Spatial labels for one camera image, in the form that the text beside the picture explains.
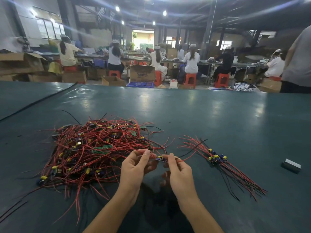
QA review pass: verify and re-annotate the person's left hand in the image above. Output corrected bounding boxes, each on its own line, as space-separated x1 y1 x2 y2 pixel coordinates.
118 149 159 203

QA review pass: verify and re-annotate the person's right hand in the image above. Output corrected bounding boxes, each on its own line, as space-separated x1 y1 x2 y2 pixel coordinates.
163 153 200 206

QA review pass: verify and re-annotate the sorted wired boards bundle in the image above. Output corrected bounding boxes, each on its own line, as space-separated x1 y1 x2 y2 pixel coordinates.
195 136 268 194

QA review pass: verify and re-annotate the pile of red-wired boards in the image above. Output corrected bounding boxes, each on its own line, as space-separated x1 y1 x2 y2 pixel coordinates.
0 114 168 225

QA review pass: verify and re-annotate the person's left forearm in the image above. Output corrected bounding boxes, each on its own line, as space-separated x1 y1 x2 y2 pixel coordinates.
84 189 139 233

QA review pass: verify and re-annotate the blue plastic crate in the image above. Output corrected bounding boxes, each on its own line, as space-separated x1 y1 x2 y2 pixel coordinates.
127 81 155 88

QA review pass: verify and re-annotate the dark green table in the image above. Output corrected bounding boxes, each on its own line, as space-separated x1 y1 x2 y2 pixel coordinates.
0 81 311 233

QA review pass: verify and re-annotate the small black grey block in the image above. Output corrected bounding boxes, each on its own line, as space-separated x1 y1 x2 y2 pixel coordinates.
281 159 302 174

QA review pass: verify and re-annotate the heap of black white items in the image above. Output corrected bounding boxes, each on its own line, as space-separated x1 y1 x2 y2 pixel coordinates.
232 82 259 92

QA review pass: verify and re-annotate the yellow sack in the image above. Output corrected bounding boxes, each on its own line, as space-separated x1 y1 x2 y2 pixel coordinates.
48 61 63 75

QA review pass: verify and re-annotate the large open cardboard box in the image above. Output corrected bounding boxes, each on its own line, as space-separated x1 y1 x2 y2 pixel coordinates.
0 52 47 75

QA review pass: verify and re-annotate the grid window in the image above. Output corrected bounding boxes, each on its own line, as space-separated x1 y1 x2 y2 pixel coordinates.
33 6 64 39

